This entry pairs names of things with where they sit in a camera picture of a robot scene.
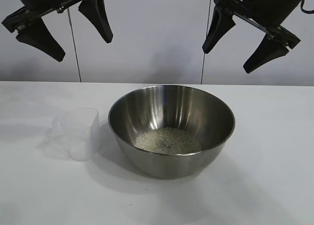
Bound white rice grains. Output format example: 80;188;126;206
134;127;204;153

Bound clear plastic measuring cup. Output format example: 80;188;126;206
46;107;100;162

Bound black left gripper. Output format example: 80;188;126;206
1;0;114;62

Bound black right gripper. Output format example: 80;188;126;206
202;0;306;74

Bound stainless steel mixing bowl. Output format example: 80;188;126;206
107;84;236;179

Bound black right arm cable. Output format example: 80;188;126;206
299;0;314;15

